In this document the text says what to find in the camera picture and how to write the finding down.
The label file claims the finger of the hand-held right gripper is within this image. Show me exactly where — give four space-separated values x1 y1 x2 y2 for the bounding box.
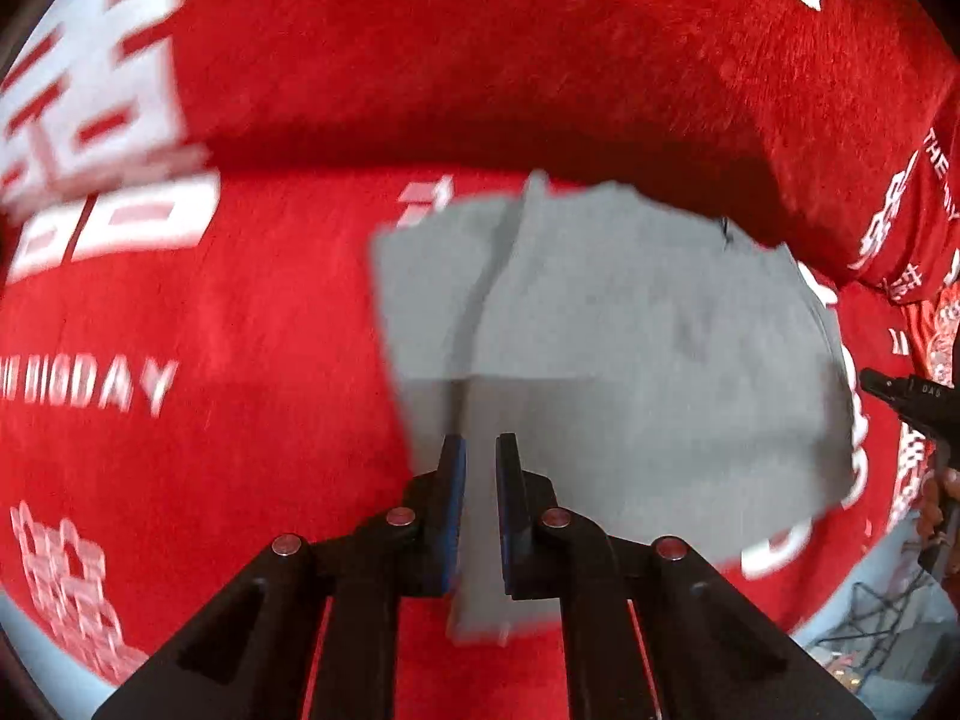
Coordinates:
859 368 913 407

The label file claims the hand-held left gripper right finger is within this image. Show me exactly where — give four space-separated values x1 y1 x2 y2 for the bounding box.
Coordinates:
494 432 878 720

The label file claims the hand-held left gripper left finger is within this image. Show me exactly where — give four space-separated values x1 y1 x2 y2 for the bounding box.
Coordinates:
94 434 468 720

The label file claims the grey knit sweater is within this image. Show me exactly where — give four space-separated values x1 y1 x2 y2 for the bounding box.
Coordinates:
371 169 857 647

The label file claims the person's right hand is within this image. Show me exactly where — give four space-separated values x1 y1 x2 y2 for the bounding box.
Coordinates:
918 468 960 542

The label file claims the red floral patterned cloth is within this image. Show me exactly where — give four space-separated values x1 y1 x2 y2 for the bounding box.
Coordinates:
898 292 960 391

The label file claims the red printed sofa cover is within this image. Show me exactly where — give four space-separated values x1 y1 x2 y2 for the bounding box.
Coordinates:
0 0 960 720

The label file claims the black cable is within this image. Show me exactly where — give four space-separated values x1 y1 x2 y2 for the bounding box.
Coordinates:
846 580 929 667

